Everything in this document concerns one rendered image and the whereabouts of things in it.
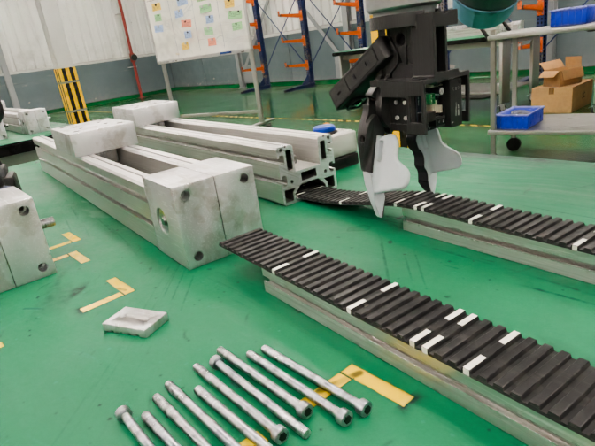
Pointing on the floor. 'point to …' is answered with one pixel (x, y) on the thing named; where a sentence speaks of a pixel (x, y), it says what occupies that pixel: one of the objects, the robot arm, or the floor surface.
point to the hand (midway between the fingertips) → (401, 196)
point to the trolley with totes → (582, 15)
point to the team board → (202, 37)
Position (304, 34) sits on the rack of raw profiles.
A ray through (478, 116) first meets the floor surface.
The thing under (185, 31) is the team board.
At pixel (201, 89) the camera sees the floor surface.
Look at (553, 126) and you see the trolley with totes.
